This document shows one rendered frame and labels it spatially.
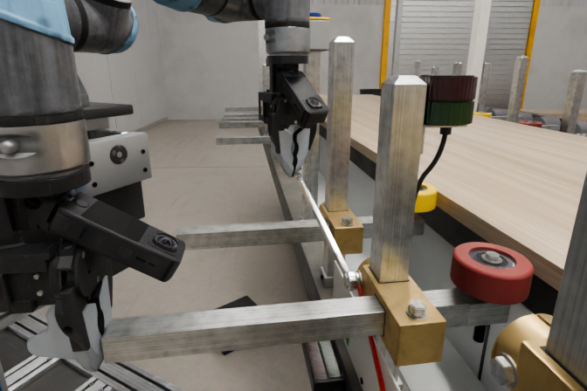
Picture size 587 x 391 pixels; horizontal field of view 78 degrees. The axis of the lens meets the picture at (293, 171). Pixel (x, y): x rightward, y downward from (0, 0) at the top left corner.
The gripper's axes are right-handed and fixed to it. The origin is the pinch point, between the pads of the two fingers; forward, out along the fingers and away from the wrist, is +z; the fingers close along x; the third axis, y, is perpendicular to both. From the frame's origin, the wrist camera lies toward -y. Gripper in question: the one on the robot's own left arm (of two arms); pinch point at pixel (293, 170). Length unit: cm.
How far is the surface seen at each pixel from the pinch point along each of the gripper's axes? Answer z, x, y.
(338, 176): 0.7, -6.5, -4.9
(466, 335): 26.5, -21.0, -23.8
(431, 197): 3.3, -18.4, -15.6
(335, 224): 7.3, -2.8, -9.8
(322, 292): 23.1, -3.2, -5.7
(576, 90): -10, -129, 16
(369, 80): 10, -510, 592
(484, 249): 2.7, -8.3, -32.2
